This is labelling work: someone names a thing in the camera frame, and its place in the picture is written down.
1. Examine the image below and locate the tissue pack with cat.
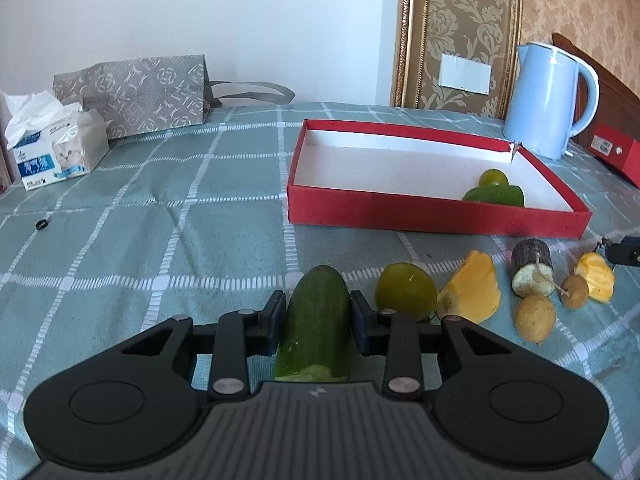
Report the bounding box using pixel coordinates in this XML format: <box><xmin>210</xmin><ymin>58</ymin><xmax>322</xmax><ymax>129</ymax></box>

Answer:
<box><xmin>2</xmin><ymin>91</ymin><xmax>110</xmax><ymax>191</ymax></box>

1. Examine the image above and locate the light blue electric kettle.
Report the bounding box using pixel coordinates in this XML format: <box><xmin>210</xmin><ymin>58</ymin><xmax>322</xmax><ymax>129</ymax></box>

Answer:
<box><xmin>503</xmin><ymin>42</ymin><xmax>600</xmax><ymax>160</ymax></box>

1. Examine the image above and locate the red cardboard box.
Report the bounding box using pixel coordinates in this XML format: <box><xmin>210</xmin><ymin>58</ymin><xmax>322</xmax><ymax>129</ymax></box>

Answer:
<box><xmin>588</xmin><ymin>124</ymin><xmax>640</xmax><ymax>188</ymax></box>

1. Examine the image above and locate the red shallow box tray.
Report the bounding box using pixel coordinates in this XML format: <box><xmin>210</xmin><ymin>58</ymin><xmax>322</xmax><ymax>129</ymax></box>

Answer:
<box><xmin>286</xmin><ymin>119</ymin><xmax>592</xmax><ymax>238</ymax></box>

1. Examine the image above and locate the white wall switch panel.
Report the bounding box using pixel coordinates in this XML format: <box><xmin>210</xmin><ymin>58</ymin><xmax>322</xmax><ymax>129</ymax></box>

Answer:
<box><xmin>437</xmin><ymin>53</ymin><xmax>491</xmax><ymax>96</ymax></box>

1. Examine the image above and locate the gold picture frame moulding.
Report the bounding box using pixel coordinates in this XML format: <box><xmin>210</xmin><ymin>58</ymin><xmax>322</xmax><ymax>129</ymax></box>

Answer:
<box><xmin>390</xmin><ymin>0</ymin><xmax>522</xmax><ymax>119</ymax></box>

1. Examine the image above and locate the brown longan fruit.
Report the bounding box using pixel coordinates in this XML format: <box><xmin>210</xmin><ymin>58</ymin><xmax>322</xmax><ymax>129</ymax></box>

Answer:
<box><xmin>514</xmin><ymin>295</ymin><xmax>556</xmax><ymax>344</ymax></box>

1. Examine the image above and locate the grey patterned paper bag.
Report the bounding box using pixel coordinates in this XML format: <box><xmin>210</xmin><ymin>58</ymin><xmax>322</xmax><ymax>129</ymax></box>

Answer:
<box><xmin>52</xmin><ymin>54</ymin><xmax>295</xmax><ymax>139</ymax></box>

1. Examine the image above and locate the wooden headboard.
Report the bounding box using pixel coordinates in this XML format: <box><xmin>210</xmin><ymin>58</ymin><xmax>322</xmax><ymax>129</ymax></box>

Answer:
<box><xmin>552</xmin><ymin>32</ymin><xmax>639</xmax><ymax>148</ymax></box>

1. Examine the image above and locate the cucumber piece tapered end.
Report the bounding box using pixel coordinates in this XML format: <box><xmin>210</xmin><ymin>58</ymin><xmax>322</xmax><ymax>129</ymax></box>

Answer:
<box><xmin>462</xmin><ymin>184</ymin><xmax>525</xmax><ymax>207</ymax></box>

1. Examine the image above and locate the longan with stem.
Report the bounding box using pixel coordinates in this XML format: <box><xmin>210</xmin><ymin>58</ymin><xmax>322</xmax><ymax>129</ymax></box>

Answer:
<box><xmin>560</xmin><ymin>274</ymin><xmax>589</xmax><ymax>310</ymax></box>

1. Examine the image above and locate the cucumber piece cut face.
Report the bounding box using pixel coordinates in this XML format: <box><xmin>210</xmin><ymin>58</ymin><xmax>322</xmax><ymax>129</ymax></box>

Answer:
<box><xmin>273</xmin><ymin>266</ymin><xmax>350</xmax><ymax>382</ymax></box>

